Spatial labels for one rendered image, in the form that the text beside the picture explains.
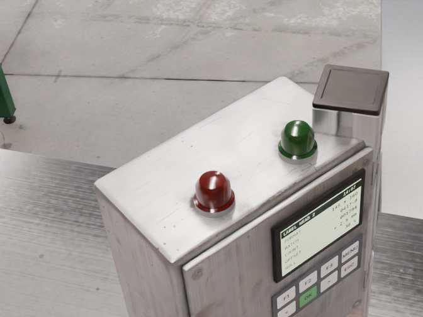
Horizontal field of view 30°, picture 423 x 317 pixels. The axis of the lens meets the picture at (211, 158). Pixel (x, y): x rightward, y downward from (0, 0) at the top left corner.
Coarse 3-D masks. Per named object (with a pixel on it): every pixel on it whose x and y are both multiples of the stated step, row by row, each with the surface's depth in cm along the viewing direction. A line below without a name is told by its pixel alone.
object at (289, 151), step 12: (300, 120) 52; (288, 132) 51; (300, 132) 51; (312, 132) 51; (288, 144) 51; (300, 144) 51; (312, 144) 51; (288, 156) 52; (300, 156) 51; (312, 156) 52
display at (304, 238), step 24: (336, 192) 52; (360, 192) 54; (288, 216) 51; (312, 216) 52; (336, 216) 54; (360, 216) 56; (288, 240) 52; (312, 240) 54; (336, 240) 56; (288, 264) 53
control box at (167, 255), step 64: (192, 128) 55; (256, 128) 55; (128, 192) 51; (192, 192) 51; (256, 192) 50; (320, 192) 52; (128, 256) 54; (192, 256) 48; (256, 256) 51; (320, 256) 56
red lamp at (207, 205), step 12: (204, 180) 48; (216, 180) 48; (228, 180) 49; (204, 192) 48; (216, 192) 48; (228, 192) 49; (204, 204) 49; (216, 204) 48; (228, 204) 49; (216, 216) 49
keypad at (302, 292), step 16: (352, 240) 58; (336, 256) 58; (352, 256) 59; (320, 272) 57; (336, 272) 59; (352, 272) 61; (288, 288) 56; (304, 288) 57; (320, 288) 59; (272, 304) 56; (288, 304) 57; (304, 304) 58
